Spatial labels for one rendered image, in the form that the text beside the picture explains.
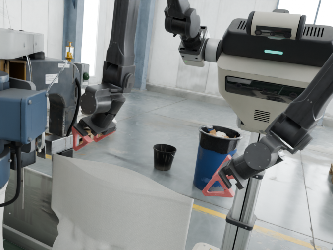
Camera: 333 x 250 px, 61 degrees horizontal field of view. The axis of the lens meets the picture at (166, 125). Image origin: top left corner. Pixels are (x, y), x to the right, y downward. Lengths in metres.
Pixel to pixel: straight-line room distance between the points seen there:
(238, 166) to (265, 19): 0.45
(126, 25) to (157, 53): 8.82
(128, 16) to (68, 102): 0.44
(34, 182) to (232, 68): 1.13
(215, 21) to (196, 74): 1.65
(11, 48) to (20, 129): 0.15
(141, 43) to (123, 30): 8.81
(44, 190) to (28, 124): 1.03
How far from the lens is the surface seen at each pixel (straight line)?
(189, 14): 0.97
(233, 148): 2.99
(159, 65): 9.52
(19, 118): 0.58
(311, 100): 0.64
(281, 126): 0.67
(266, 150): 0.61
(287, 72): 1.05
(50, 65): 0.98
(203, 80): 9.01
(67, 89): 1.05
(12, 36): 0.62
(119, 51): 0.75
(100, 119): 0.81
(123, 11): 0.74
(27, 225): 1.79
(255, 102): 1.13
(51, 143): 1.05
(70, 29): 6.94
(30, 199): 1.69
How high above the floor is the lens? 1.42
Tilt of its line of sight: 15 degrees down
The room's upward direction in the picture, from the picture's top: 8 degrees clockwise
